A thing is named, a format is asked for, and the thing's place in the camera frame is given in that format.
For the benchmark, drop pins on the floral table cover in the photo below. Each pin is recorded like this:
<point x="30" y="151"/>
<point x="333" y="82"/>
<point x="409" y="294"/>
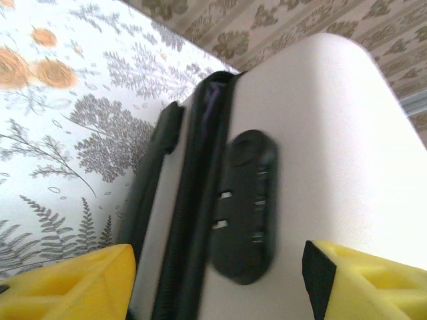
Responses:
<point x="100" y="100"/>

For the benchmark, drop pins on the aluminium table side rail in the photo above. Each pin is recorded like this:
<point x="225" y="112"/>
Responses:
<point x="417" y="101"/>

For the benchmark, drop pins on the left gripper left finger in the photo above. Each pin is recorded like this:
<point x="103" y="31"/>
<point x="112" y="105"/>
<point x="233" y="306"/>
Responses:
<point x="66" y="293"/>

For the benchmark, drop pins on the white hard-shell suitcase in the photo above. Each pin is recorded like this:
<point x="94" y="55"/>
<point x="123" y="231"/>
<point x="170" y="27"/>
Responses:
<point x="317" y="133"/>

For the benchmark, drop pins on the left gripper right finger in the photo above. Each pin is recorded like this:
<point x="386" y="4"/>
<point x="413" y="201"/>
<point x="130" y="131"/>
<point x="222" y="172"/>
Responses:
<point x="367" y="293"/>

